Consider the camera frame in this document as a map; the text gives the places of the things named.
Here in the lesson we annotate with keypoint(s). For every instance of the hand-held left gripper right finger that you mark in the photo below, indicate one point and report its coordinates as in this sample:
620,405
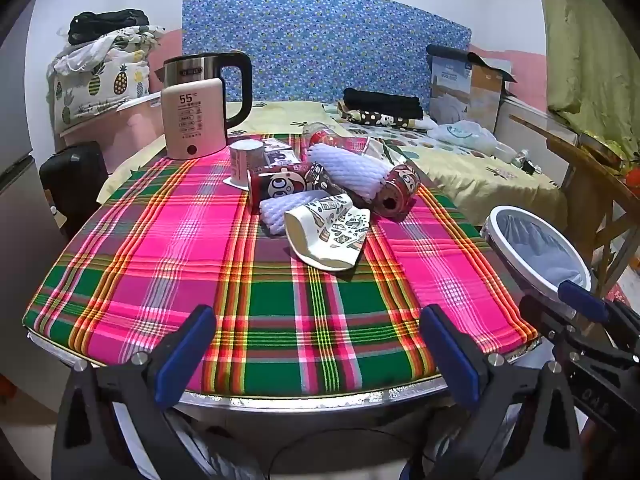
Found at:
450,355

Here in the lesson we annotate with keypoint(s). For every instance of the purple white milk carton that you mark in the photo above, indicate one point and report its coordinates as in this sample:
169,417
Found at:
282,157

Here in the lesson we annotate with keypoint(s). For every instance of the crushed patterned paper cup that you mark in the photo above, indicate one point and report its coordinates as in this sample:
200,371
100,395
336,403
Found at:
330,230

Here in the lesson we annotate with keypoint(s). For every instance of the black suitcase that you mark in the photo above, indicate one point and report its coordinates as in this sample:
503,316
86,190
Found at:
70,180

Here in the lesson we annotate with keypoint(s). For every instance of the orange object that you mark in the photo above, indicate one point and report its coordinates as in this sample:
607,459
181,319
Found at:
634,180

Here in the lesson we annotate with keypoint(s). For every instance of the pink storage box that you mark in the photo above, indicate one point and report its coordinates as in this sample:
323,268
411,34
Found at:
135,125

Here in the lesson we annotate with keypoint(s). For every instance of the gold foil tray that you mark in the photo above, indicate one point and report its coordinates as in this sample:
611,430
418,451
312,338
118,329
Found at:
605,150

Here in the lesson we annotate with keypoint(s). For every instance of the brown polka dot cloth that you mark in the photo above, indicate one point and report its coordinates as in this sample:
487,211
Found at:
375,119

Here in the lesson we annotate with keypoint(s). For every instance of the wooden table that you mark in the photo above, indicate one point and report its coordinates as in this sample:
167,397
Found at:
580,165

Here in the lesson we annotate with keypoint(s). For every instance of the pink green plaid tablecloth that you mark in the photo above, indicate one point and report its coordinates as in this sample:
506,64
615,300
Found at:
150,260

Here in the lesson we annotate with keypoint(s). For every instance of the green curtain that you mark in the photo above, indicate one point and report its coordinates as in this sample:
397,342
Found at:
585,60

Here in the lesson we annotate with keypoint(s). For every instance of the blue floral headboard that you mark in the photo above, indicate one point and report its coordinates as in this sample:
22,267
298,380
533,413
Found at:
325,45

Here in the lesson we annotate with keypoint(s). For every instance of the black bundled clothing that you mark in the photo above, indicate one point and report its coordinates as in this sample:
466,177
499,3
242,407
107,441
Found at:
105,25

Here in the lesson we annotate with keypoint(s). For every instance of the small clear jar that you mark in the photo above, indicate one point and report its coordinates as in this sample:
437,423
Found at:
520,157

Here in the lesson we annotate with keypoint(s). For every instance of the white round waste bin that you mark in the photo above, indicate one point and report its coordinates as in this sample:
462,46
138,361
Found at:
491,237

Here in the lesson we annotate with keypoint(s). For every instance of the pineapple print pillow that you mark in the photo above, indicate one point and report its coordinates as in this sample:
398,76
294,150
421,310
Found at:
100,90

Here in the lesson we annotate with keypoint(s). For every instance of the pink electric water warmer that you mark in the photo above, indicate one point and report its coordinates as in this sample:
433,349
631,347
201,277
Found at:
192,125

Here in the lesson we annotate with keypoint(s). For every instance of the large white foam net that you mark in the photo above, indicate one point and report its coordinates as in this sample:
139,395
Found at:
350,172

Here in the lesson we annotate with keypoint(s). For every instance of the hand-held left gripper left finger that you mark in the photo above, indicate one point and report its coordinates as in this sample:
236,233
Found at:
185,355

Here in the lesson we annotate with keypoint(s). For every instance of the steel electric kettle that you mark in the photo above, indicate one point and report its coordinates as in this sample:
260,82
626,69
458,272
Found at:
237,90

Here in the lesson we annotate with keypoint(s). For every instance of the fruit print sheet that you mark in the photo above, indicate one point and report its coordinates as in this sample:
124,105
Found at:
405,140

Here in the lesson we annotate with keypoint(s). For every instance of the white cabinet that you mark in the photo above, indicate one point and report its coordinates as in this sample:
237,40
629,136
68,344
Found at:
530,120

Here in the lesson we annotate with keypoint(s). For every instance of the red face-print can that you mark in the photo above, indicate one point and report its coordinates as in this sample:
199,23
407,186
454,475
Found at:
395,190
280,185

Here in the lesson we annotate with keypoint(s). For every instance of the small white foam net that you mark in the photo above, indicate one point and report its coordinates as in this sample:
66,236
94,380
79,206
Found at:
280,210

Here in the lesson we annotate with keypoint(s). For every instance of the yellow bed sheet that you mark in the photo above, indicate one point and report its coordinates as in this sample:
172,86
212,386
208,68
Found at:
475,180

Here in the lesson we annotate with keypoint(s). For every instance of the folded black clothes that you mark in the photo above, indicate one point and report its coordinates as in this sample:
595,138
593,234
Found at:
385,102

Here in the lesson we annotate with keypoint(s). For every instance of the clear red-label plastic bottle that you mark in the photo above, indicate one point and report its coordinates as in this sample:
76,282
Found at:
320,136

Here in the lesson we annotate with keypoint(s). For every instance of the white plastic bag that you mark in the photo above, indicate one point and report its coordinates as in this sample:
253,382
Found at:
465,135

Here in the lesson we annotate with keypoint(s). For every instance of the white yogurt cup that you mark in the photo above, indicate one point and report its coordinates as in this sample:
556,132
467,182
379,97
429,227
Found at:
245,165

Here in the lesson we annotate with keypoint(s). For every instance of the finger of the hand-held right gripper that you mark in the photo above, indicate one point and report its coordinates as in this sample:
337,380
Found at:
582,297
545,317

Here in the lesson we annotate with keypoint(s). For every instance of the printed quilt package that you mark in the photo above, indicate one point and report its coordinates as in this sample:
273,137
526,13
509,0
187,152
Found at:
450,90

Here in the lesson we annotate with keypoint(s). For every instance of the open cardboard box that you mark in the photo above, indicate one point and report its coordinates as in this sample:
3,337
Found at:
482,95

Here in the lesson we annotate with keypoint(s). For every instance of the small black object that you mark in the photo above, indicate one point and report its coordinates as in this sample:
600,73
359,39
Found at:
532,167

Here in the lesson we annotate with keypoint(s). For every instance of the round metal-edged table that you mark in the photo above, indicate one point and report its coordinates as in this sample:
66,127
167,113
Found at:
300,402

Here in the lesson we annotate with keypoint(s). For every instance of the red printed mat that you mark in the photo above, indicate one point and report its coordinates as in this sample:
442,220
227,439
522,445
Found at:
627,295

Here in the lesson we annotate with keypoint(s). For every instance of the person's right forearm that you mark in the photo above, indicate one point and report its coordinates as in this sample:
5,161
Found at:
610,450

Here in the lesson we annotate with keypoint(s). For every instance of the white floral cloth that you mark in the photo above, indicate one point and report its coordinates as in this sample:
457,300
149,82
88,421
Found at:
120,42

